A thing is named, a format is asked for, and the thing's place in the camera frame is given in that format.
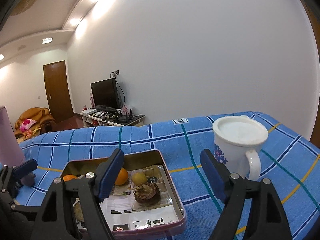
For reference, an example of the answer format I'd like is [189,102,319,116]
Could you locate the small orange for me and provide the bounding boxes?
[63,174,78,181]

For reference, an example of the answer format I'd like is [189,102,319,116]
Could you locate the orange leather sofa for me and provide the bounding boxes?
[14,107,56,138]

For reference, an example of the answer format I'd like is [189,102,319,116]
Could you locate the purple round fruit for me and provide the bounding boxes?
[21,172,36,187]

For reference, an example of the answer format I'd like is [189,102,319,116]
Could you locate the large orange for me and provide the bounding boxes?
[114,168,129,186]

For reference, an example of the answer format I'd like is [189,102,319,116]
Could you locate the pink thermos jug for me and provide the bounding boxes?
[0,106,25,167]

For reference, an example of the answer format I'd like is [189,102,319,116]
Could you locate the dark brown mangosteen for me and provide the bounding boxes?
[133,183,161,205]

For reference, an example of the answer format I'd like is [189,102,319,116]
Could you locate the metal tin box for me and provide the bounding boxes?
[60,149,188,238]

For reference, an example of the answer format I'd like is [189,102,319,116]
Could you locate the white floral mug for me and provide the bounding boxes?
[213,115,268,181]

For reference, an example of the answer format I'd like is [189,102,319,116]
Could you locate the blue plaid tablecloth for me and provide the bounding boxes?
[17,112,319,239]

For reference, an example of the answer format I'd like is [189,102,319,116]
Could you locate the black television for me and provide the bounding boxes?
[91,78,120,108]

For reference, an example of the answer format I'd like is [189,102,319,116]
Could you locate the cut taro piece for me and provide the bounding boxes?
[73,199,85,222]

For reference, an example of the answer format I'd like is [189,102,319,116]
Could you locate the round gold ceiling lamp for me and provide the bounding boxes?
[10,0,37,16]

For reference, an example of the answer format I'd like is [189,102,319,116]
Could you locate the brown wooden door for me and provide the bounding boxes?
[43,61,74,122]

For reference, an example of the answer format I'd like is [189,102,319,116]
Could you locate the yellow small fruit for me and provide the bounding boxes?
[132,172,148,186]

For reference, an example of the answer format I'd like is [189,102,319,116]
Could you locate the pink floral cushion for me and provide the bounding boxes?
[19,119,37,132]

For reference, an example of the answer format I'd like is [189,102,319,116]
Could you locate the white tv stand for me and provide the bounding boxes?
[79,112,145,127]

